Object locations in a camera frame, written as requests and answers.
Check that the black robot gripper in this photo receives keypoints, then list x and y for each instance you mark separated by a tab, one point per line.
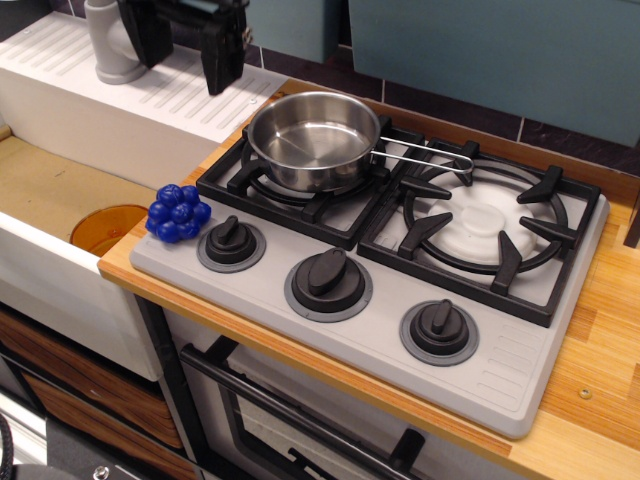
223	34

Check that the stainless steel pot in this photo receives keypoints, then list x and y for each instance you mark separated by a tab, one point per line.
323	141

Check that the blue toy blueberry cluster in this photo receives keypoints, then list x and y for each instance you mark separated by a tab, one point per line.
177	214

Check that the black left stove knob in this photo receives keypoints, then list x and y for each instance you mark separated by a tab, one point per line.
231	247

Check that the black stove knob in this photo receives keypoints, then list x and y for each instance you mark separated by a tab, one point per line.
328	287
231	247
439	333

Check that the black middle stove knob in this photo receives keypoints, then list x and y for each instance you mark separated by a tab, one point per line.
328	287

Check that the grey toy stove top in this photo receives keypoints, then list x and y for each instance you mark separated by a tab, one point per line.
499	387

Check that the black right stove knob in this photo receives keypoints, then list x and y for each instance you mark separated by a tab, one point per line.
439	333

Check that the grey toy faucet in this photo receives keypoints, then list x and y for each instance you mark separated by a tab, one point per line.
116	60

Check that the white toy sink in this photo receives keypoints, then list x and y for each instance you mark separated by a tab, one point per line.
72	145

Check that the black left burner grate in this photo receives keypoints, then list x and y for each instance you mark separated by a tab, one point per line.
238	179

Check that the black burner grate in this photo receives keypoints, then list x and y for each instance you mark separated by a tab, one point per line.
512	237
238	179

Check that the wooden drawer front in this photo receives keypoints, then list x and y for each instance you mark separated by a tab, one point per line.
121	410

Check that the black right burner grate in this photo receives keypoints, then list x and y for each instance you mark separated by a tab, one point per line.
512	237

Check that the toy oven door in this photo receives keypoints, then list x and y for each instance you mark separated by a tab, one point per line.
263	444

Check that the black oven door handle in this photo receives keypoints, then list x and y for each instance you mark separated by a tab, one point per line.
213	365

